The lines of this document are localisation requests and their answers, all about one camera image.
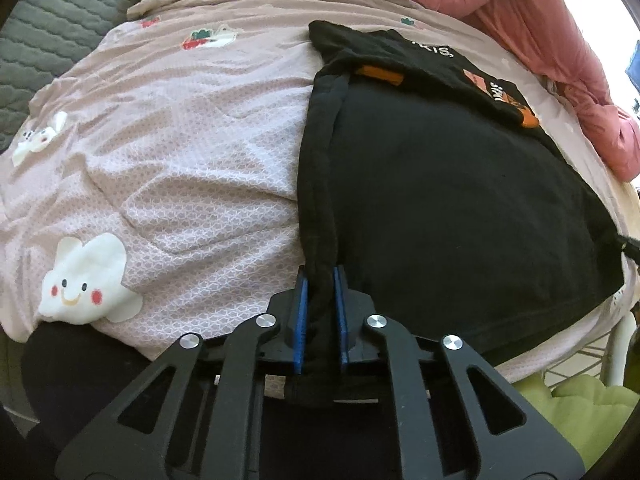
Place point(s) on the green cloth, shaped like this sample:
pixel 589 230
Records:
pixel 575 420

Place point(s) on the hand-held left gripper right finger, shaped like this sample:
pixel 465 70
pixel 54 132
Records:
pixel 342 320

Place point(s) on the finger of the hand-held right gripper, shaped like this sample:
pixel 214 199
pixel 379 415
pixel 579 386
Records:
pixel 627 245

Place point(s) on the white metal rack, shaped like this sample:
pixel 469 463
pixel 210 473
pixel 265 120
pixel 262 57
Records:
pixel 617 350

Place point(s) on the person's black pants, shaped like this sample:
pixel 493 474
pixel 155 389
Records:
pixel 70 375

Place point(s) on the black long-sleeve sweater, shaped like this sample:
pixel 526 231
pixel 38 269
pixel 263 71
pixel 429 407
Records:
pixel 450 200

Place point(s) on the grey quilted mattress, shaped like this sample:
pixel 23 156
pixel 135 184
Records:
pixel 50 35

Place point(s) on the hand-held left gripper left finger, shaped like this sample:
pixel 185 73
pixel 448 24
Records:
pixel 299 320

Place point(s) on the pale pink printed blanket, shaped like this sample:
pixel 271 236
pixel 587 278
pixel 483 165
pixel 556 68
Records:
pixel 175 160

